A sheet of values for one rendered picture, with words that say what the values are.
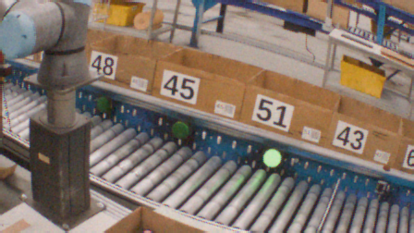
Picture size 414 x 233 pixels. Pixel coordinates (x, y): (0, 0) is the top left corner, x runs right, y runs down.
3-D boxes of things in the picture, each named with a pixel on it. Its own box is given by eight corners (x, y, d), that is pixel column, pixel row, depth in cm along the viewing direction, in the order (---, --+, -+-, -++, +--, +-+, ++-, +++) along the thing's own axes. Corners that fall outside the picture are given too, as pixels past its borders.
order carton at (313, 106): (237, 124, 229) (245, 83, 223) (258, 104, 255) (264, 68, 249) (323, 149, 218) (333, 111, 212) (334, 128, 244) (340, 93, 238)
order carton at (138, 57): (83, 78, 252) (88, 44, 246) (112, 64, 278) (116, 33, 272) (151, 97, 240) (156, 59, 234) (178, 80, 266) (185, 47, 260)
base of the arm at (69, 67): (62, 90, 138) (64, 55, 135) (27, 79, 146) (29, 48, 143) (100, 73, 154) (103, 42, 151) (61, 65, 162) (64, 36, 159)
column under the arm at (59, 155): (66, 232, 151) (62, 142, 139) (18, 199, 161) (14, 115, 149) (106, 208, 174) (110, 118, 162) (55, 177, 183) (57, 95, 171)
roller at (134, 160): (97, 188, 195) (97, 177, 193) (153, 144, 241) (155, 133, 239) (107, 192, 193) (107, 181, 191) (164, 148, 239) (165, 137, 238)
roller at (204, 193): (174, 220, 185) (175, 209, 184) (225, 168, 231) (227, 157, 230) (187, 225, 184) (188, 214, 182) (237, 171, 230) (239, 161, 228)
